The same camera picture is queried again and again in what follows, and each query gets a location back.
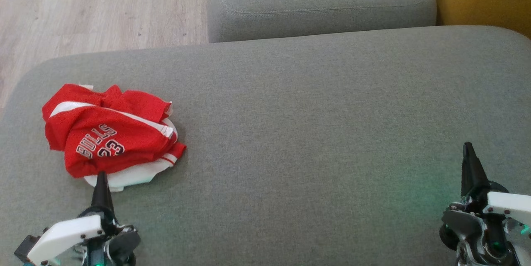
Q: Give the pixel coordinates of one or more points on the red Bulls shorts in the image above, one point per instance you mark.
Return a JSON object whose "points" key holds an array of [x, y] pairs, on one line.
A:
{"points": [[124, 145]]}

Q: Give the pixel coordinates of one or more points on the grey sofa seat cushion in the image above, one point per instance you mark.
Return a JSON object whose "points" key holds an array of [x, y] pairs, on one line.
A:
{"points": [[311, 133]]}

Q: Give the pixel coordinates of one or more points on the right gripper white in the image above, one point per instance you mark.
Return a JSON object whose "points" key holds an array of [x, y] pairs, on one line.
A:
{"points": [[506, 206]]}

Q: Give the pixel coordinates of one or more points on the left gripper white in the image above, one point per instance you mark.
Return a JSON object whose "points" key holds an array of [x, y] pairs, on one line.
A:
{"points": [[66, 235]]}

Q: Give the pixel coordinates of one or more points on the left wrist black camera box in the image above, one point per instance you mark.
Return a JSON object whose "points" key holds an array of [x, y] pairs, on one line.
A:
{"points": [[25, 247]]}

